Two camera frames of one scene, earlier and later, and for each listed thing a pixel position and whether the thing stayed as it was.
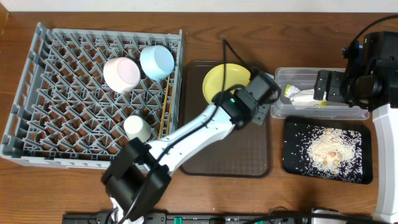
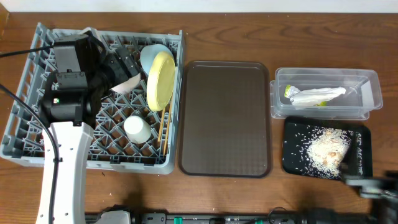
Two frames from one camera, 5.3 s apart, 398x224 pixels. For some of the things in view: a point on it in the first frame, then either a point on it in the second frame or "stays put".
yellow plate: (213, 81) to (161, 81)
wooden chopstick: (170, 114) stays put
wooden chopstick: (166, 94) stays put
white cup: (135, 127) stays put
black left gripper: (261, 113) to (123, 63)
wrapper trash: (306, 96) stays put
